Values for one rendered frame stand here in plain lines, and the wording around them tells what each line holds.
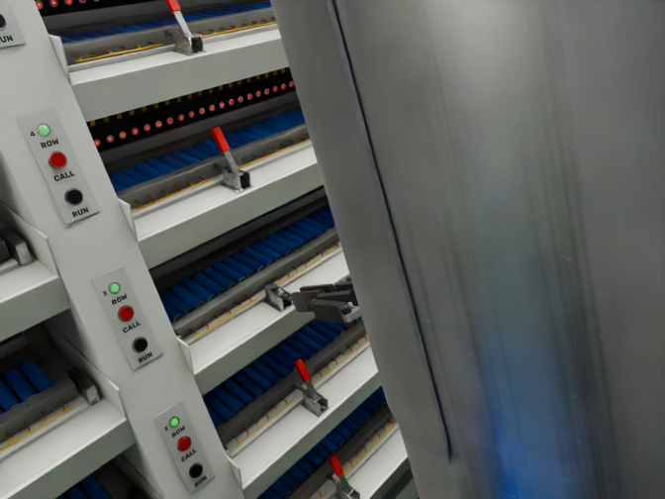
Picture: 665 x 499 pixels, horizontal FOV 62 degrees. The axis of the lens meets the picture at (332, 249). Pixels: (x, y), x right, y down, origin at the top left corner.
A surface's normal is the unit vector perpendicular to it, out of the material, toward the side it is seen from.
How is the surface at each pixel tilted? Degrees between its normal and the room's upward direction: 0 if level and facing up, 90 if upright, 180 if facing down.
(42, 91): 90
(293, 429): 23
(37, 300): 113
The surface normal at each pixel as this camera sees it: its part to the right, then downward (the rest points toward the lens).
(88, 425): 0.00, -0.84
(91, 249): 0.68, 0.01
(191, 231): 0.74, 0.36
